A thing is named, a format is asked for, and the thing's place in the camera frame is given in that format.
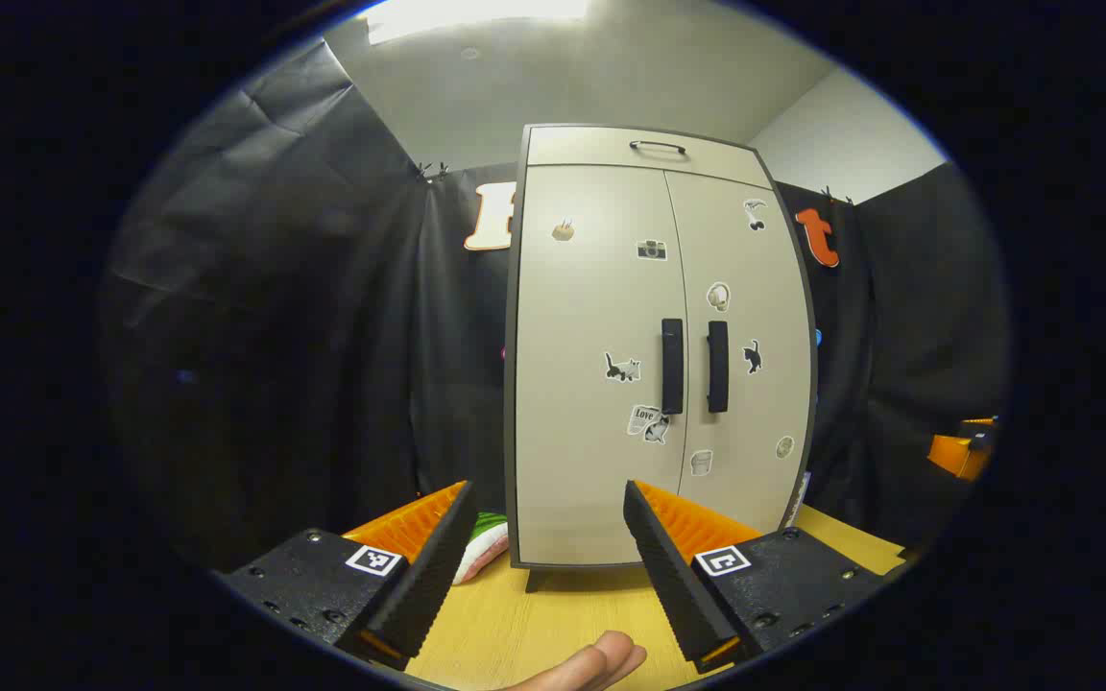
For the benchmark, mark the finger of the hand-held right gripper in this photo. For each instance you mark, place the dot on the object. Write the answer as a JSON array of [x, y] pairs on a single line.
[[951, 456]]

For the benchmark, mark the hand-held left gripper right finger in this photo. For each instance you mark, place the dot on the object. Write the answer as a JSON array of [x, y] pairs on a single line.
[[673, 585]]

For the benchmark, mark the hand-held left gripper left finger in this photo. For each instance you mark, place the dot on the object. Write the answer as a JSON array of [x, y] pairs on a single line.
[[428, 585]]

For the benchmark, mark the beige double-door shoe cabinet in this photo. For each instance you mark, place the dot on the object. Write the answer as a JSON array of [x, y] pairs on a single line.
[[510, 432]]

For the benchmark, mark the shoe cabinet door bird sticker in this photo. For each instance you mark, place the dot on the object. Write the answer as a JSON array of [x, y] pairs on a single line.
[[755, 432]]

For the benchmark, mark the shoe cabinet door camera sticker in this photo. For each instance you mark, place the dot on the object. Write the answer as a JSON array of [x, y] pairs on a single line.
[[582, 307]]

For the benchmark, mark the green pink watermelon toy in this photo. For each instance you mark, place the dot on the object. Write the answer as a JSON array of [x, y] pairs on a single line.
[[478, 555]]

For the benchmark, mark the black backdrop clip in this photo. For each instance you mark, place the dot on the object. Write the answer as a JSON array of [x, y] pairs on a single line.
[[836, 195], [433, 173]]

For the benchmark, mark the black backdrop cloth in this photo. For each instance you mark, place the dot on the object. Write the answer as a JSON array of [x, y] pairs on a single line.
[[275, 336]]

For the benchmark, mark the ceiling light panel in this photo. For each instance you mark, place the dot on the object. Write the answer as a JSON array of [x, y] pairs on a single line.
[[476, 14]]

